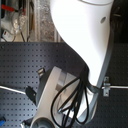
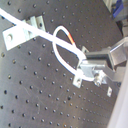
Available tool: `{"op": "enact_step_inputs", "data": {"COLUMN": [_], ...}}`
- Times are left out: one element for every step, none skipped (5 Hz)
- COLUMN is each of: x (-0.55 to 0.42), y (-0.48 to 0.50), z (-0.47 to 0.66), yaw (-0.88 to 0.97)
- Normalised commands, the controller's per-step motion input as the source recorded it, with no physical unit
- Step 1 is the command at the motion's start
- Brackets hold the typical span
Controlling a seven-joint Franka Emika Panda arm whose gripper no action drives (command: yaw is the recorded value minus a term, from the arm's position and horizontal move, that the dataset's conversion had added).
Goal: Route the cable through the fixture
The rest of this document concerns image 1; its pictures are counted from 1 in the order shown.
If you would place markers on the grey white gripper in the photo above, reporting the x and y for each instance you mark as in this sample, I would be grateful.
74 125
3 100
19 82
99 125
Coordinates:
62 99

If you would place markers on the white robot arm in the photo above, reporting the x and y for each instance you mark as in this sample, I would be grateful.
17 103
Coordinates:
85 26

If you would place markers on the black perforated board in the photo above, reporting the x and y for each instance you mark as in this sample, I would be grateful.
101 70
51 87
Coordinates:
19 63

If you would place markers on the blue object at edge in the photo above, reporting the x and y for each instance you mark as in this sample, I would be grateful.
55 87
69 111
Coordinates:
2 120

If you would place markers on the red tool in background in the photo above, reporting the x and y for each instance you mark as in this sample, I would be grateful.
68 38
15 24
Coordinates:
11 9

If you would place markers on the metal cable clip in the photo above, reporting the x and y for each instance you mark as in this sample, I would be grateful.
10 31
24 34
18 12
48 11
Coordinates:
106 86

